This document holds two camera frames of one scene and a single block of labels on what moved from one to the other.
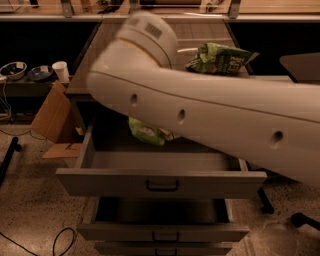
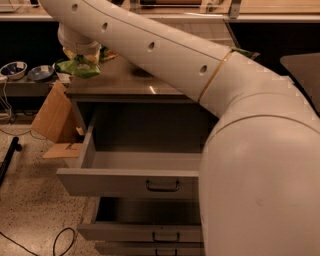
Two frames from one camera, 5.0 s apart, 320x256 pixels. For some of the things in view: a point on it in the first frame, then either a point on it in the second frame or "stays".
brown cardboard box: (57, 121) stays
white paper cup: (62, 72) stays
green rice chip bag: (156, 135) to (79, 66)
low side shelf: (26, 88) stays
